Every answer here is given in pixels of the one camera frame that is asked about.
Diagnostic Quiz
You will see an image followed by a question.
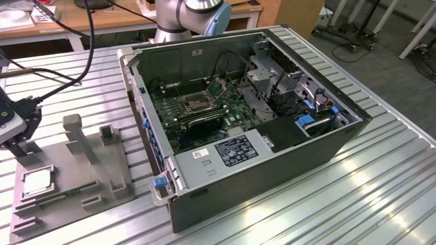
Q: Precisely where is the silver drive cage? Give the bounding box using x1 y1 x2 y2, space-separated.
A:
243 55 285 103

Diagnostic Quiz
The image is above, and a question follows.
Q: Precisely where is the wooden cabinet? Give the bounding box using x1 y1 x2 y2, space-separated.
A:
259 0 324 40

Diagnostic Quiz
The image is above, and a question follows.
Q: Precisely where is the black wire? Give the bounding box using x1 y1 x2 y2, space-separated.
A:
209 50 255 77

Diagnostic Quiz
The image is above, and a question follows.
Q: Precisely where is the grey power supply unit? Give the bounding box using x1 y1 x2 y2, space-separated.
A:
168 128 275 196

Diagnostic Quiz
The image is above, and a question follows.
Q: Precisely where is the wooden desk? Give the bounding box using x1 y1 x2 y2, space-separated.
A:
0 0 265 52

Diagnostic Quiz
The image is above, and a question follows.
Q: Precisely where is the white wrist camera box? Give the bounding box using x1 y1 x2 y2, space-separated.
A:
0 108 27 144

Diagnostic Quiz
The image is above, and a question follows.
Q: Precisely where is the black wheeled trolley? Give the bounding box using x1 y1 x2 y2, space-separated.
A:
312 0 388 53

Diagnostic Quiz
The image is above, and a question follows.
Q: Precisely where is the grey parts rack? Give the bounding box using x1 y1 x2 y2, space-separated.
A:
9 114 137 243

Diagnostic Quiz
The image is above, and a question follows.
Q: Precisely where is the white table frame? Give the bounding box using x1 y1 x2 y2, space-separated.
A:
397 0 436 60

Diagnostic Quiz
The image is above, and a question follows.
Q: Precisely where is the black open PC case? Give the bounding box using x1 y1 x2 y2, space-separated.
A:
116 27 372 233

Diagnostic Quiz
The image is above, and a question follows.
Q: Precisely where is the black plastic shroud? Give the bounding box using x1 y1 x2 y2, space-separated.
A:
255 117 311 154

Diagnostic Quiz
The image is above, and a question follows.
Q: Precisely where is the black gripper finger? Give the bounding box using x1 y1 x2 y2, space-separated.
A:
8 112 44 158

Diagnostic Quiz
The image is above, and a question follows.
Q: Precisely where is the metal socket cover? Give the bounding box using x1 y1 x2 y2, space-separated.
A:
205 77 233 101

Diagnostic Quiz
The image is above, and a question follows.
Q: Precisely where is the CPU with silver lid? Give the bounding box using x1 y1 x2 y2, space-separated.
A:
23 170 55 197

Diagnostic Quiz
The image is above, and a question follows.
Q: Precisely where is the green RAM stick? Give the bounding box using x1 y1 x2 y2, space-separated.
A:
33 187 85 205

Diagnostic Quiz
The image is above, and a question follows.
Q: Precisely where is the CPU socket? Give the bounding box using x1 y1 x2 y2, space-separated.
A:
181 93 219 115

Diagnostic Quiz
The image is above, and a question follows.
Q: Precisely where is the black graphics card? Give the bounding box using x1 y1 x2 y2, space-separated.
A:
185 113 227 138

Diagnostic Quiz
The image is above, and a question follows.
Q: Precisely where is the green motherboard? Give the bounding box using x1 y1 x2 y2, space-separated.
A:
149 79 269 151

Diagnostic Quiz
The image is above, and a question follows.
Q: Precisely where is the thin black cable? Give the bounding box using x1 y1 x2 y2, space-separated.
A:
0 67 84 86

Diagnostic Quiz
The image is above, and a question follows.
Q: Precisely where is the white round dish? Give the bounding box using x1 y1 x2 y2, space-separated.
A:
0 9 35 29

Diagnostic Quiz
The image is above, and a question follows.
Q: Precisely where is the black monitor base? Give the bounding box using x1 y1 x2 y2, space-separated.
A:
73 0 113 10

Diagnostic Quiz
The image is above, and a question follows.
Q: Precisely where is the thick black gripper cable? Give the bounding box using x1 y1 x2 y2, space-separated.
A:
32 0 97 105

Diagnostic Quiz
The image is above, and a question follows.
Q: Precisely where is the black RAM slot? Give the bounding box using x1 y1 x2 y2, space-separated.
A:
165 83 209 97
175 111 223 121

